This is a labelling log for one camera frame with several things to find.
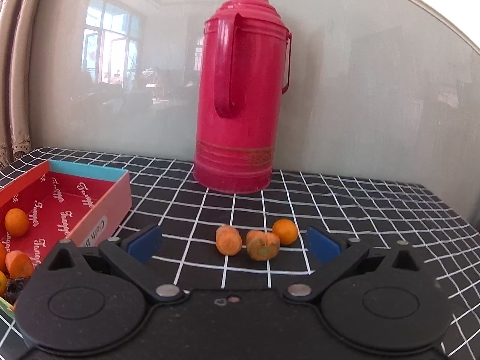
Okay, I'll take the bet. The split carrot chunk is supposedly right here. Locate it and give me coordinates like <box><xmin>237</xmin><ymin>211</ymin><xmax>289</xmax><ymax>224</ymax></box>
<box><xmin>246</xmin><ymin>230</ymin><xmax>281</xmax><ymax>261</ymax></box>

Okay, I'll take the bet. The carrot piece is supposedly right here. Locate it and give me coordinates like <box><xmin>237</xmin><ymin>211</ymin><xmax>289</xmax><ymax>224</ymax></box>
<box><xmin>216</xmin><ymin>225</ymin><xmax>242</xmax><ymax>256</ymax></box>
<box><xmin>5</xmin><ymin>250</ymin><xmax>34</xmax><ymax>280</ymax></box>

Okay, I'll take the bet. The small orange tangerine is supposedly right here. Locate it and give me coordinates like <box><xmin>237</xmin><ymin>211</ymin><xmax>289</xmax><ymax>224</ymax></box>
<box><xmin>272</xmin><ymin>219</ymin><xmax>299</xmax><ymax>245</ymax></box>

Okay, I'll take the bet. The red cardboard box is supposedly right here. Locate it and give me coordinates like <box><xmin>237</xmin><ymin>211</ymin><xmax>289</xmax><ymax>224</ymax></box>
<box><xmin>1</xmin><ymin>160</ymin><xmax>132</xmax><ymax>267</ymax></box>

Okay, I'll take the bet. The black white grid tablecloth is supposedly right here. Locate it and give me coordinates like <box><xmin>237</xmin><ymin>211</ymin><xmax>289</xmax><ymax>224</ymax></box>
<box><xmin>1</xmin><ymin>147</ymin><xmax>479</xmax><ymax>359</ymax></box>

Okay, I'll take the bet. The carrot piece in box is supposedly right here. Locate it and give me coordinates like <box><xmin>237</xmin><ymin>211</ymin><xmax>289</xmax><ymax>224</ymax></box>
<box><xmin>5</xmin><ymin>250</ymin><xmax>34</xmax><ymax>280</ymax></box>

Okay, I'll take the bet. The tangerine in box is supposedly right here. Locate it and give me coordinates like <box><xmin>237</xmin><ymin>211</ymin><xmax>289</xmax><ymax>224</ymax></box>
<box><xmin>4</xmin><ymin>208</ymin><xmax>29</xmax><ymax>237</ymax></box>

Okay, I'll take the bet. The dark dried fruit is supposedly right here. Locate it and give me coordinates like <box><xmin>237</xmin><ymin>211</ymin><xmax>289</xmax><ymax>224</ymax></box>
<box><xmin>4</xmin><ymin>278</ymin><xmax>29</xmax><ymax>305</ymax></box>

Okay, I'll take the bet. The red thermos flask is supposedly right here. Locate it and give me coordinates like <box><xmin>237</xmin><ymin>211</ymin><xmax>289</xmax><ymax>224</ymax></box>
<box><xmin>193</xmin><ymin>0</ymin><xmax>292</xmax><ymax>194</ymax></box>

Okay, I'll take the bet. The beige lace curtain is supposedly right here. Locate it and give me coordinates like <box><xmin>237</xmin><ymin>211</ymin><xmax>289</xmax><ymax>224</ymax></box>
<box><xmin>1</xmin><ymin>0</ymin><xmax>39</xmax><ymax>167</ymax></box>

